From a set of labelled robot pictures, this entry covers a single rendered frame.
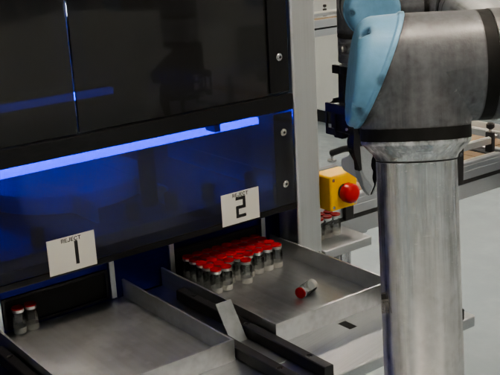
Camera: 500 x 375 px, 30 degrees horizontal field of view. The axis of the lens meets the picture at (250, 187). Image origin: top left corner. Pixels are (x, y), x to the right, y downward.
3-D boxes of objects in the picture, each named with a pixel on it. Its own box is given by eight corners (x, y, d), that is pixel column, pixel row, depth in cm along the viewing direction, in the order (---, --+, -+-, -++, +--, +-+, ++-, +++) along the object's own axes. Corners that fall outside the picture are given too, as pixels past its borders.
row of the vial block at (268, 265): (201, 289, 170) (199, 265, 169) (277, 263, 180) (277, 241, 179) (208, 292, 168) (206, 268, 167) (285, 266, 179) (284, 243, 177)
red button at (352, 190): (334, 202, 185) (333, 182, 184) (349, 198, 187) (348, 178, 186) (347, 206, 182) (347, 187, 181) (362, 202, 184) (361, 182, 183)
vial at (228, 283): (219, 289, 170) (216, 265, 168) (228, 286, 171) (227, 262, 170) (225, 292, 168) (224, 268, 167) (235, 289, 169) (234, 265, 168)
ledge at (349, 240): (281, 242, 197) (281, 234, 197) (327, 228, 205) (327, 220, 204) (325, 260, 187) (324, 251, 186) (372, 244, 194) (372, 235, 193)
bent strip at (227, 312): (216, 337, 151) (214, 303, 149) (232, 332, 152) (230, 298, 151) (270, 367, 140) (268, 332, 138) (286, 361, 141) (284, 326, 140)
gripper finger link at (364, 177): (350, 188, 156) (348, 135, 153) (375, 196, 151) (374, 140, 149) (335, 193, 154) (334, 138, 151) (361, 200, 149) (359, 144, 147)
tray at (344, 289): (161, 285, 173) (160, 267, 172) (271, 250, 188) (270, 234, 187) (276, 344, 147) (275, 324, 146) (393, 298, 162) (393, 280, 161)
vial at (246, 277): (238, 282, 172) (236, 259, 171) (248, 279, 173) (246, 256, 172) (245, 285, 171) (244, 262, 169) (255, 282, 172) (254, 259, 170)
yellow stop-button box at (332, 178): (307, 204, 190) (306, 170, 188) (334, 197, 194) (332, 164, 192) (332, 213, 184) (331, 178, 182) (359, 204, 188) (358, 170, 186)
